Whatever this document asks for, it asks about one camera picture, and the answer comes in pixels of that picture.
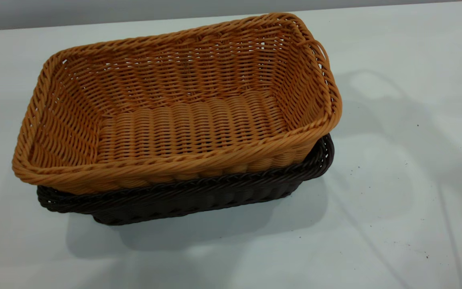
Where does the orange woven wicker basket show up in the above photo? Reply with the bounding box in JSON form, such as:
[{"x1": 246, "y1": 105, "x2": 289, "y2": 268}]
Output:
[{"x1": 12, "y1": 13, "x2": 342, "y2": 195}]

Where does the black woven wicker basket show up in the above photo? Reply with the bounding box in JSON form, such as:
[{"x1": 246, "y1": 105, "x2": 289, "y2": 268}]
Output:
[{"x1": 36, "y1": 134, "x2": 335, "y2": 226}]

